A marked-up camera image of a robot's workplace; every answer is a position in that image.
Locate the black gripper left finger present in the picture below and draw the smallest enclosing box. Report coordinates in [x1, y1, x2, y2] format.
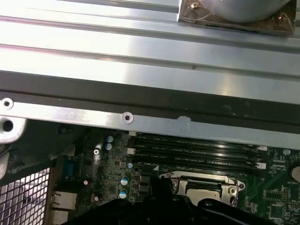
[61, 177, 168, 225]

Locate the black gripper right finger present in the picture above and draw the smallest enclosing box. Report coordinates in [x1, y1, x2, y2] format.
[161, 177, 265, 225]

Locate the metal socket cover frame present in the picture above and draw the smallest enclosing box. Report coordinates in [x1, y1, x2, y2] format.
[172, 174, 240, 204]

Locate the black RAM slot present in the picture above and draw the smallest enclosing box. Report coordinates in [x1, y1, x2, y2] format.
[133, 157, 261, 174]
[128, 130, 268, 152]
[127, 147, 267, 169]
[128, 139, 261, 161]

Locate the CPU socket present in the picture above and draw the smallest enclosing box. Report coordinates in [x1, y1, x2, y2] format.
[159, 172, 247, 208]

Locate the green motherboard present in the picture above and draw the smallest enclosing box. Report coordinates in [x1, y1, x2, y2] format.
[53, 127, 300, 225]

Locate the silver rear port block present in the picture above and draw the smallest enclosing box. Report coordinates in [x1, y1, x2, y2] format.
[50, 190, 78, 210]

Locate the blue rear port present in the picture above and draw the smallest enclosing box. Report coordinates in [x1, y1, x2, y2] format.
[61, 158, 79, 180]

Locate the grey metal PC case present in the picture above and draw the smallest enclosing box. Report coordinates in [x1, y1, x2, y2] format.
[0, 77, 300, 225]

